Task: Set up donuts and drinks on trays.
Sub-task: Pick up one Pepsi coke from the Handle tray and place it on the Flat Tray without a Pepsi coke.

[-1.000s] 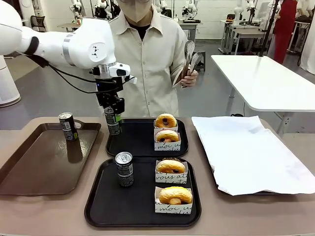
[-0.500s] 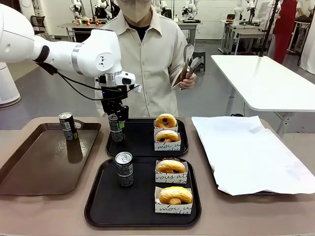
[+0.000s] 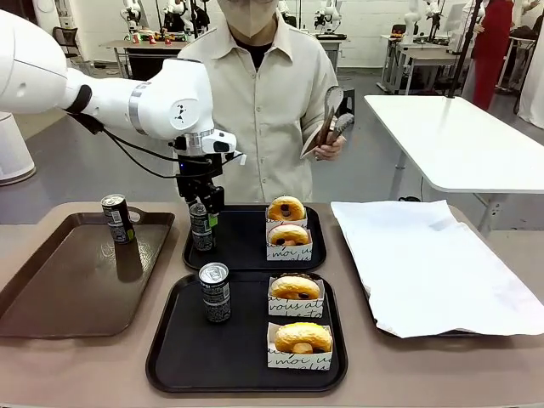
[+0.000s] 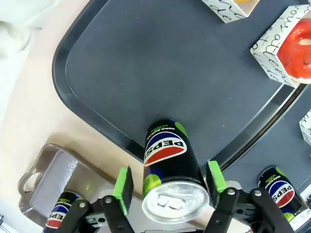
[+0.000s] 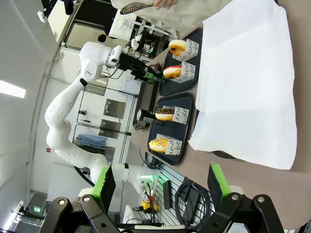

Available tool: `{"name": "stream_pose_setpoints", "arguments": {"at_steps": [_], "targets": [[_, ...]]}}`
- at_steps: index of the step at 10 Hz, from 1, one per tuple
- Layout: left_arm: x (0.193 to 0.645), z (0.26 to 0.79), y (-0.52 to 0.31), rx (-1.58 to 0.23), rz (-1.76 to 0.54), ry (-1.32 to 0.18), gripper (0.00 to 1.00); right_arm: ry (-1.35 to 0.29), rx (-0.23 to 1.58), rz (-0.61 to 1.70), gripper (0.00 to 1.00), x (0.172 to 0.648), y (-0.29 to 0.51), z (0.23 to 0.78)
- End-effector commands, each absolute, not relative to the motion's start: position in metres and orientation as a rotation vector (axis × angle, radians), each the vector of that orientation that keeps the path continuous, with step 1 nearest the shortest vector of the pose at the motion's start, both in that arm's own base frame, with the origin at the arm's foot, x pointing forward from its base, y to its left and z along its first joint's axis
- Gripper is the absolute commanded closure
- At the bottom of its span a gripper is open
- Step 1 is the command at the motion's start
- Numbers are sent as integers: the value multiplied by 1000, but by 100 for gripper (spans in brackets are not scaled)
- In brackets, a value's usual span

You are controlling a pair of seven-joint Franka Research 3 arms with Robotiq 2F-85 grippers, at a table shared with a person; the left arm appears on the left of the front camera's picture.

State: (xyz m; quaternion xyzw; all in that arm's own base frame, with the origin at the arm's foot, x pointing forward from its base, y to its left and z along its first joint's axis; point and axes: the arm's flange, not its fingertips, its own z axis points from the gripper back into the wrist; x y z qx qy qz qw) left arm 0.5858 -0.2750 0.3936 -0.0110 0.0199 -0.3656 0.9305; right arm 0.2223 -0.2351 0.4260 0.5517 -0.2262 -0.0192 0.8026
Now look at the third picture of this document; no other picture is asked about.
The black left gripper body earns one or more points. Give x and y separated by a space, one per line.
199 178

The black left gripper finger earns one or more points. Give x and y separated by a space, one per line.
191 200
214 202

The black pepsi can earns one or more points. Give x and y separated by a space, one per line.
201 234
216 297
119 221

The yellow glazed donut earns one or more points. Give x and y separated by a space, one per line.
297 336

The brown serving tongs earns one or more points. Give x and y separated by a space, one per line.
336 95

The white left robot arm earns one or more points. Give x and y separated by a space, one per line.
170 102

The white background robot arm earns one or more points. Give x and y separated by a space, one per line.
129 10
410 19

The person's left hand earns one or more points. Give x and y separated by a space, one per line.
331 149

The black plastic tray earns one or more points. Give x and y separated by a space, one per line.
246 238
191 357

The person in cream shirt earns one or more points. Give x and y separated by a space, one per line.
272 127

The brown plastic tray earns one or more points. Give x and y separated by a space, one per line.
76 276

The grey background work table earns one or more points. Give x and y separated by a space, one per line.
127 44

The black and white background robot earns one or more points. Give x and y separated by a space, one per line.
178 13

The grey plastic stool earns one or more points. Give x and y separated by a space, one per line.
350 104

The beige face mask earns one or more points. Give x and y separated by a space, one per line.
253 19

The small background table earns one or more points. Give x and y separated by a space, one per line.
331 42

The black office chair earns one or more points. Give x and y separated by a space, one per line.
70 38

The white paper sheet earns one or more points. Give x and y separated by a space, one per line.
425 263

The white side table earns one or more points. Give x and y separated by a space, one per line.
467 136

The white background desks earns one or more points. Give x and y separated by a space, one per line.
425 47

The black stand pole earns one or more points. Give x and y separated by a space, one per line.
465 47

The person in red clothes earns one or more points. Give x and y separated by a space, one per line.
493 42

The person in white clothes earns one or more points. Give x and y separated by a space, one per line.
533 64

